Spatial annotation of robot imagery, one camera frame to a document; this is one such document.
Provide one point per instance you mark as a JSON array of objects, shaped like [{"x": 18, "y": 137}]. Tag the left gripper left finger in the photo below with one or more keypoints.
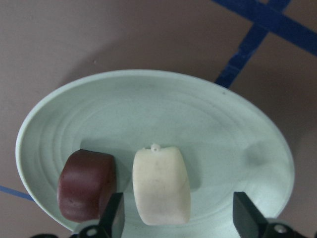
[{"x": 112, "y": 219}]

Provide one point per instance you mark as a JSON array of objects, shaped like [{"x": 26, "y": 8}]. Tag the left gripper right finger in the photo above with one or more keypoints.
[{"x": 247, "y": 219}]

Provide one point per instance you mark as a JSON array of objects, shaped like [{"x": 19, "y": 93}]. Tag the white steamed bun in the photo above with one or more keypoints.
[{"x": 161, "y": 186}]

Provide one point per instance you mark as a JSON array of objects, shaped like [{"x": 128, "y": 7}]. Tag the brown steamed bun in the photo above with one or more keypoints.
[{"x": 85, "y": 185}]

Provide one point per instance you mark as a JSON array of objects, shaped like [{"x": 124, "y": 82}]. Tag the light green plate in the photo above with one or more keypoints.
[{"x": 227, "y": 143}]

